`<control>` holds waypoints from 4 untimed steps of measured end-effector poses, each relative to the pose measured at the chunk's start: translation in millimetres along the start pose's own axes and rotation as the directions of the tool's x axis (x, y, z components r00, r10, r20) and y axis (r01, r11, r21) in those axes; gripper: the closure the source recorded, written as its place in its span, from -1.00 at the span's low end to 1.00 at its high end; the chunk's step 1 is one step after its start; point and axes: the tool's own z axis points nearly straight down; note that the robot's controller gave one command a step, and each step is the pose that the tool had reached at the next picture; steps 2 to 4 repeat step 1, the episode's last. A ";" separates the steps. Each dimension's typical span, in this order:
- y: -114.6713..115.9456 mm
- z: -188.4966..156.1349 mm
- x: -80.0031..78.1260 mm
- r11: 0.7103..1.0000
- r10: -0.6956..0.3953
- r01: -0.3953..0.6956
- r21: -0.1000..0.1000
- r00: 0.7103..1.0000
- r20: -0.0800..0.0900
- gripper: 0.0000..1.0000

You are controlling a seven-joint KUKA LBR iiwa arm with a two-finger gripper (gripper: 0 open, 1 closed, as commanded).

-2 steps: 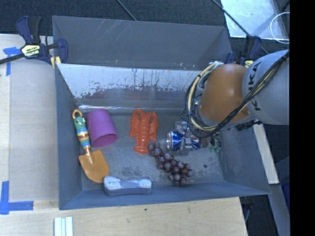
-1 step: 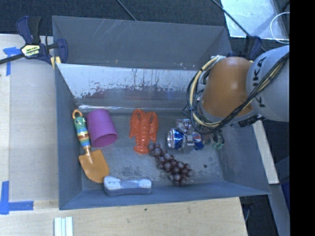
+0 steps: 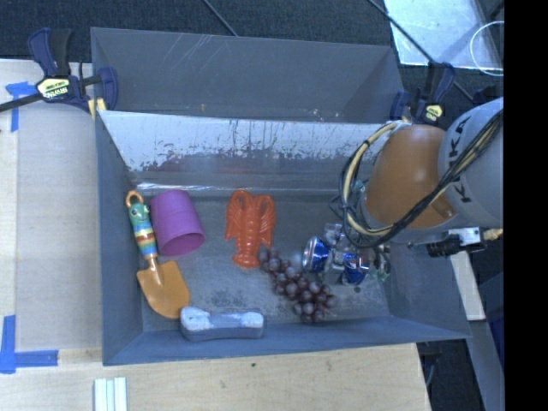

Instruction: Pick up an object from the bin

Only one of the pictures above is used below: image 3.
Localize blue drink can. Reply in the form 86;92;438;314
301;235;372;287

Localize dark purple toy grapes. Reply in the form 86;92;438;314
257;247;338;326

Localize orange toy lobster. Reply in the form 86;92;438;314
223;188;277;270

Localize grey bone-shaped toy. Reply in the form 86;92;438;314
179;306;266;343

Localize purple plastic cup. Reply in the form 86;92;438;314
148;188;206;257

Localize grey metal bin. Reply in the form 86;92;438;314
89;27;474;366

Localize pale wood board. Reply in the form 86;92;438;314
15;100;104;353

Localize black cylinder on white bracket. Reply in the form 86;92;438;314
426;226;504;259

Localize orange toy shovel, striped handle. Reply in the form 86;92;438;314
124;189;192;320

